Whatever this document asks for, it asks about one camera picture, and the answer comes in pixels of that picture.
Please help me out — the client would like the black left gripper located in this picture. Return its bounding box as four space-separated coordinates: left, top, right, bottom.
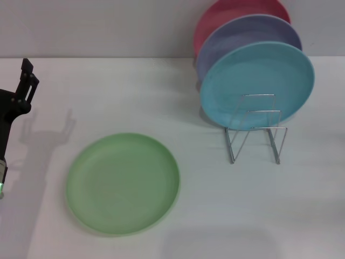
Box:
0 58 40 162

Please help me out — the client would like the green plastic plate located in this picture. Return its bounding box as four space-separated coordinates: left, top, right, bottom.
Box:
66 132 181 238

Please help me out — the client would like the red plastic plate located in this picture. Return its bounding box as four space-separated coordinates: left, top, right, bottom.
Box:
192 0 292 59

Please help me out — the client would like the purple plastic plate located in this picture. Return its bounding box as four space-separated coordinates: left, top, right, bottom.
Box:
196 13 303 81

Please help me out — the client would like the blue plastic plate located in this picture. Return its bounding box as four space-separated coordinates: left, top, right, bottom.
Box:
199 41 315 128

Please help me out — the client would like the chrome wire plate rack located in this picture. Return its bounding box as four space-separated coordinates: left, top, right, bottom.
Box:
224 93 288 165

